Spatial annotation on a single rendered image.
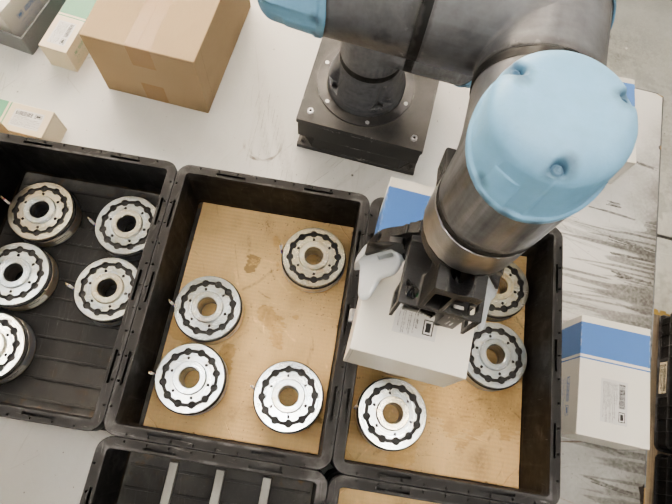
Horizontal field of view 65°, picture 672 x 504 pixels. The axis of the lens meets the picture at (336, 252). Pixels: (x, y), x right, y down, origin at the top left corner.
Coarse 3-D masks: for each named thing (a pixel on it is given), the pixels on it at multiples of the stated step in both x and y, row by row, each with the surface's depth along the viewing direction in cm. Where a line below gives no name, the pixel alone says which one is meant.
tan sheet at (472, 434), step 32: (512, 320) 86; (416, 384) 82; (352, 416) 80; (384, 416) 80; (448, 416) 81; (480, 416) 81; (512, 416) 81; (352, 448) 78; (416, 448) 79; (448, 448) 79; (480, 448) 80; (512, 448) 80; (480, 480) 78; (512, 480) 78
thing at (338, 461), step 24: (552, 240) 81; (552, 264) 80; (552, 288) 78; (552, 312) 77; (552, 336) 76; (552, 360) 74; (552, 384) 73; (552, 408) 72; (336, 432) 70; (552, 432) 71; (336, 456) 69; (552, 456) 70; (384, 480) 68; (408, 480) 68; (432, 480) 68; (552, 480) 69
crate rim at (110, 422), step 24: (192, 168) 81; (312, 192) 81; (336, 192) 81; (168, 216) 78; (360, 216) 80; (168, 240) 78; (360, 240) 79; (144, 288) 75; (144, 312) 73; (336, 360) 73; (120, 384) 70; (336, 384) 72; (336, 408) 71; (120, 432) 68; (144, 432) 68; (168, 432) 68; (240, 456) 68; (264, 456) 68; (288, 456) 68
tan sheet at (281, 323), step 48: (240, 240) 88; (240, 288) 86; (288, 288) 86; (336, 288) 87; (240, 336) 83; (288, 336) 83; (192, 384) 80; (240, 384) 81; (192, 432) 78; (240, 432) 78
